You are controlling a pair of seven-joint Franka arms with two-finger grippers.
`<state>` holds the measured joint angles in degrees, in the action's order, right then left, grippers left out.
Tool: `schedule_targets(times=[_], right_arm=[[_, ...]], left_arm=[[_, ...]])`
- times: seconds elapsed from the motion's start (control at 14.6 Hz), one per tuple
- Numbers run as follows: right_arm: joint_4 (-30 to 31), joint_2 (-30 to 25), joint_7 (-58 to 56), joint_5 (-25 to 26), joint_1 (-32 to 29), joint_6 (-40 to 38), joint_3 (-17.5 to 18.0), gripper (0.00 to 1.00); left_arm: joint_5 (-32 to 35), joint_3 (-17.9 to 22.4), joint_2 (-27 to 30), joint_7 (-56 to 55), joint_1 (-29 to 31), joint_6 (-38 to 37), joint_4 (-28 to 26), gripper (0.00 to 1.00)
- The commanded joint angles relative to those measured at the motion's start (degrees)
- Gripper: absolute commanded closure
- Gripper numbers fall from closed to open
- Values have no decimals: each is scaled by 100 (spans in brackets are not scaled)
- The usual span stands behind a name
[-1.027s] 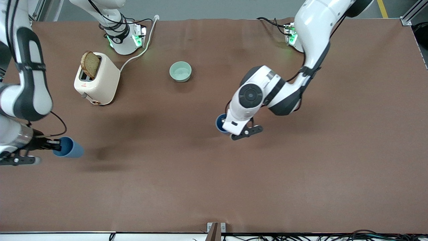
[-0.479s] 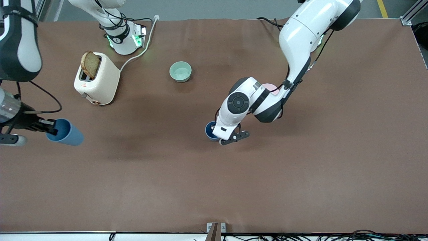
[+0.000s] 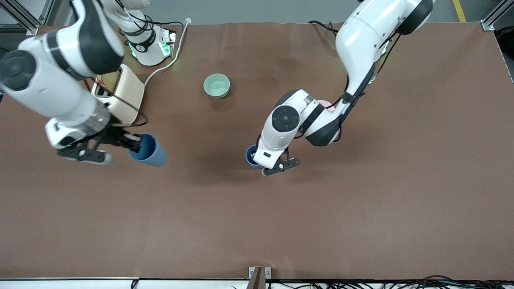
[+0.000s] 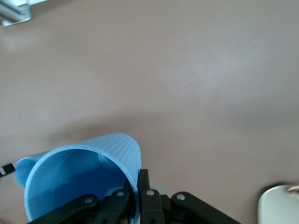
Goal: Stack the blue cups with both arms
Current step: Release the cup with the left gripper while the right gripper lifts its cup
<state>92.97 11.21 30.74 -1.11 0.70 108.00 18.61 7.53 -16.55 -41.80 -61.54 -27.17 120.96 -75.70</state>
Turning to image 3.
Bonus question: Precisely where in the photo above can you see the blue plastic cup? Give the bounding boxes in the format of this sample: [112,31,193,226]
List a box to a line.
[128,133,167,167]
[245,144,263,169]

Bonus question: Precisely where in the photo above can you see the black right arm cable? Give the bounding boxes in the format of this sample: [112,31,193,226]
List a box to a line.
[82,76,149,127]

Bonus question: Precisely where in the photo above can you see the grey metal bracket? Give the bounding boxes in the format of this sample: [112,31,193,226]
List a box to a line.
[249,267,272,289]

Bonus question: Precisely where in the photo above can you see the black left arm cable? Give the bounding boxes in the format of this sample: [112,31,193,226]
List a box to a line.
[337,32,402,107]

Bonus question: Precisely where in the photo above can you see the brown bread slice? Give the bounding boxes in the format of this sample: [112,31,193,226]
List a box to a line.
[96,70,121,91]

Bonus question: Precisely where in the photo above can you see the brown table cover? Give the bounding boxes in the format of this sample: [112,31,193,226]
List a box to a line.
[0,21,514,281]

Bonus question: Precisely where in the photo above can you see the cream white toaster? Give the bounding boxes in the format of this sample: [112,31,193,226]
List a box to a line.
[92,64,145,125]

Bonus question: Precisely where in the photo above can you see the aluminium frame profile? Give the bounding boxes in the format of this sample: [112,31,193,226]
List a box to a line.
[0,0,57,36]
[481,0,514,31]

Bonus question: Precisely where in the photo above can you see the green bowl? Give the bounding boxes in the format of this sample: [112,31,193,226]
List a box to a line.
[203,73,231,99]

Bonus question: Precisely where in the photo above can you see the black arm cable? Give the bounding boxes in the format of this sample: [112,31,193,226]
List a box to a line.
[82,76,149,127]
[337,32,402,107]

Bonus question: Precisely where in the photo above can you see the black left base cable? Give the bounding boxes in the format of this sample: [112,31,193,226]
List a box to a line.
[308,20,342,35]

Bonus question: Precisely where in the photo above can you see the white toaster power cable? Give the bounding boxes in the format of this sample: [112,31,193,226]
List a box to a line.
[143,18,192,87]

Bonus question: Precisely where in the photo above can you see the black right base cables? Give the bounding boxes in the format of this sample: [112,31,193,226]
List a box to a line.
[116,0,183,37]

